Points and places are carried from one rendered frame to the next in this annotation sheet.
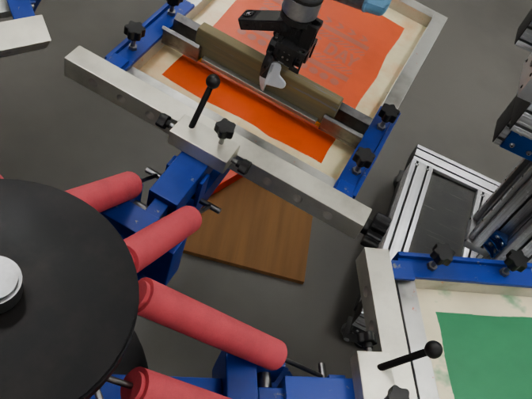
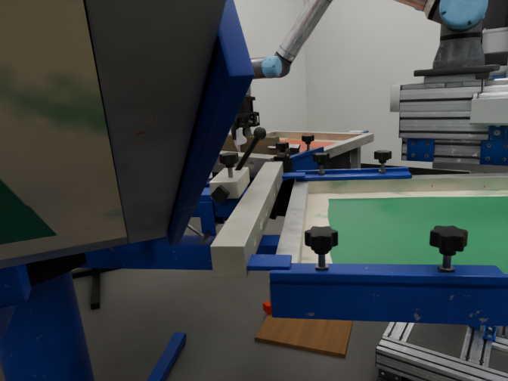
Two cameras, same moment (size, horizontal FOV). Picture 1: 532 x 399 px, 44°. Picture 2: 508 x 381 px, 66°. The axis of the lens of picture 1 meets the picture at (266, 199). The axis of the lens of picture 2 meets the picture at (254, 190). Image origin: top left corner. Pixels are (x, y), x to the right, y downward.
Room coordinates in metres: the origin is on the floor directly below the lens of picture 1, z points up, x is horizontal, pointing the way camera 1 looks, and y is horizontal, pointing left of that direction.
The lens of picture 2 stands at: (-0.16, -0.74, 1.26)
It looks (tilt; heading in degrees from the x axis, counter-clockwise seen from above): 16 degrees down; 32
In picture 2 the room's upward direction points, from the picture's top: 4 degrees counter-clockwise
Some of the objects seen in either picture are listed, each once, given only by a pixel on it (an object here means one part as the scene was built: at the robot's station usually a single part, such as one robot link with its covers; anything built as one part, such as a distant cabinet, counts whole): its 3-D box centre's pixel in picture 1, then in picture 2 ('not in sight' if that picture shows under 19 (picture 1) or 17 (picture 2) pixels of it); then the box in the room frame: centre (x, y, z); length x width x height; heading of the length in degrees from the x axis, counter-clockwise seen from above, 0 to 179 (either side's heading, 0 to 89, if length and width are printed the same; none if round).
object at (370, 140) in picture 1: (364, 156); (296, 162); (1.05, -0.16, 0.98); 0.30 x 0.05 x 0.07; 172
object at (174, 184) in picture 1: (185, 175); not in sight; (0.77, 0.16, 1.02); 0.17 x 0.06 x 0.05; 172
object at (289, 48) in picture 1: (294, 36); (244, 112); (1.12, 0.08, 1.15); 0.09 x 0.08 x 0.12; 82
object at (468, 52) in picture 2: not in sight; (459, 51); (1.32, -0.63, 1.31); 0.15 x 0.15 x 0.10
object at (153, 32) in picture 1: (151, 39); not in sight; (1.13, 0.39, 0.98); 0.30 x 0.05 x 0.07; 172
